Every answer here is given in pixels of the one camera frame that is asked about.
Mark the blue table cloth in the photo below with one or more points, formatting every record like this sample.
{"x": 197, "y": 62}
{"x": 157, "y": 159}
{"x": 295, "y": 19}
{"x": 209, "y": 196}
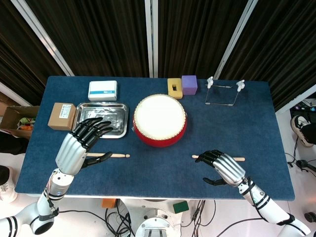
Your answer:
{"x": 160, "y": 172}

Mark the orange block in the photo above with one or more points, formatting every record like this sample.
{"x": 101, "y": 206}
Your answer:
{"x": 109, "y": 203}

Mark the shiny metal tray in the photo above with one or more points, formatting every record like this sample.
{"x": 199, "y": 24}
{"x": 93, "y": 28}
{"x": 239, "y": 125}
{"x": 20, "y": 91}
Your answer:
{"x": 118, "y": 116}

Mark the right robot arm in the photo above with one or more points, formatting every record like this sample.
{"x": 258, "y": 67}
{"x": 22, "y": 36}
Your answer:
{"x": 259, "y": 197}

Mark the white shoe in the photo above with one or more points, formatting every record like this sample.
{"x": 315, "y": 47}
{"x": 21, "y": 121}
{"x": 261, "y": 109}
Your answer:
{"x": 7, "y": 192}

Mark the yellow sponge block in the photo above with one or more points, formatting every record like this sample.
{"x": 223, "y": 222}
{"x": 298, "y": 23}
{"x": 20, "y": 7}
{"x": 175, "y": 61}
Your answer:
{"x": 174, "y": 92}

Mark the plain wooden drumstick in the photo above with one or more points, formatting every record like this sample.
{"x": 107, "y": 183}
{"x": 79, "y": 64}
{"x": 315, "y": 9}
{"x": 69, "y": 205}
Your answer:
{"x": 239, "y": 159}

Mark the open cardboard box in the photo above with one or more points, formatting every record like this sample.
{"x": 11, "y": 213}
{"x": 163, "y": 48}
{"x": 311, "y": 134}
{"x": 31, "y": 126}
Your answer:
{"x": 12, "y": 116}

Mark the small brown cardboard box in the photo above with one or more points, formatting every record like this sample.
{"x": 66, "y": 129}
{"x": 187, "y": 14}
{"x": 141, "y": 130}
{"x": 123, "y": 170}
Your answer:
{"x": 61, "y": 116}

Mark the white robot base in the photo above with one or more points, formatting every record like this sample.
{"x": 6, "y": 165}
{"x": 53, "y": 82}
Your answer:
{"x": 154, "y": 222}

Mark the aluminium partition post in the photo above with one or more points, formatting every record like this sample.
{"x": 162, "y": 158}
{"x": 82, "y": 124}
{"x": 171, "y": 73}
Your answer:
{"x": 44, "y": 37}
{"x": 151, "y": 37}
{"x": 234, "y": 42}

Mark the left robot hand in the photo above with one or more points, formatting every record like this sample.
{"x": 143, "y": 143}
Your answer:
{"x": 70, "y": 153}

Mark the red drum with white skin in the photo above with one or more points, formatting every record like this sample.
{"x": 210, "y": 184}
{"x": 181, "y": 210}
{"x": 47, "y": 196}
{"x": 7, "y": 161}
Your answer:
{"x": 160, "y": 116}

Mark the white box with blue stripe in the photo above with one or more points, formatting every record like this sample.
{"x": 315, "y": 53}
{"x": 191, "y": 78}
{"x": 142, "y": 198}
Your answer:
{"x": 102, "y": 91}

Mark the green block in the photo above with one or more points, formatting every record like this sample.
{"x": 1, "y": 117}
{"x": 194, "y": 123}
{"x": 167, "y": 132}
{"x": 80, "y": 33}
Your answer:
{"x": 180, "y": 207}

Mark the black pleated curtain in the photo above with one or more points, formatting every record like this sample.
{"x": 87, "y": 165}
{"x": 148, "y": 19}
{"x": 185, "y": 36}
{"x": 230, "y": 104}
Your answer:
{"x": 111, "y": 37}

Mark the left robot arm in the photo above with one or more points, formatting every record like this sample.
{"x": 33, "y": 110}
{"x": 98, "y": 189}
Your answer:
{"x": 55, "y": 187}

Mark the white and black sneaker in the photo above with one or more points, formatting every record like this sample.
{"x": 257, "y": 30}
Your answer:
{"x": 300, "y": 123}

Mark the black headset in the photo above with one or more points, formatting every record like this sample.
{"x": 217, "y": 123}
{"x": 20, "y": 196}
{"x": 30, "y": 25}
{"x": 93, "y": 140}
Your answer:
{"x": 304, "y": 165}

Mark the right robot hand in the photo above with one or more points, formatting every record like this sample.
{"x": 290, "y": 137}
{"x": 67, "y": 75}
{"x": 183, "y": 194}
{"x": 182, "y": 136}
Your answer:
{"x": 229, "y": 170}

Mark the purple foam cube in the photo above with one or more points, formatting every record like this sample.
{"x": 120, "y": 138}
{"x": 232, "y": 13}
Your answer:
{"x": 189, "y": 85}

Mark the wooden drumstick with black band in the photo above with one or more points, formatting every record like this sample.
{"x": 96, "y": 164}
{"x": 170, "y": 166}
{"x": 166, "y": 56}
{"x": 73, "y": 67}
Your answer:
{"x": 118, "y": 155}

